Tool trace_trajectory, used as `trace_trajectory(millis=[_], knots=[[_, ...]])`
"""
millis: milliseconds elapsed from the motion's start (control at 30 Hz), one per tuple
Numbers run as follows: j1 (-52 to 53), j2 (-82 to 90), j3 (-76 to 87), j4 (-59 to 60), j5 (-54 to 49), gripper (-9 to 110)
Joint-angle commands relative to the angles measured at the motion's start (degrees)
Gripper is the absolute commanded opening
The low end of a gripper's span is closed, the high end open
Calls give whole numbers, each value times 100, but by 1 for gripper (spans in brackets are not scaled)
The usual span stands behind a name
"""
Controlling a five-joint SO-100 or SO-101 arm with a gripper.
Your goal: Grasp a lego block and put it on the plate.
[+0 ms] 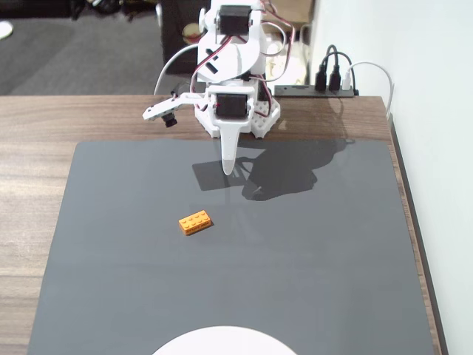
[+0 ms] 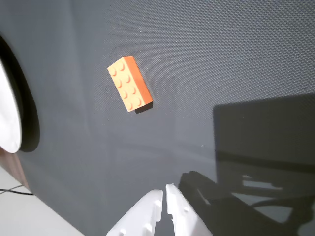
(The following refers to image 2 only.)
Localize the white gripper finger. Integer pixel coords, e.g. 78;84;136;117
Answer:
106;189;164;236
165;183;214;236

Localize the orange lego brick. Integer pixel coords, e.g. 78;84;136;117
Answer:
107;56;154;114

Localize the white round plate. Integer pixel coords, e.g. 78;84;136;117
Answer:
0;53;23;154

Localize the dark grey table mat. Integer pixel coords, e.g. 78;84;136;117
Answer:
0;0;315;236

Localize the thin black floor cable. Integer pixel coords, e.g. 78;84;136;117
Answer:
0;186;34;196

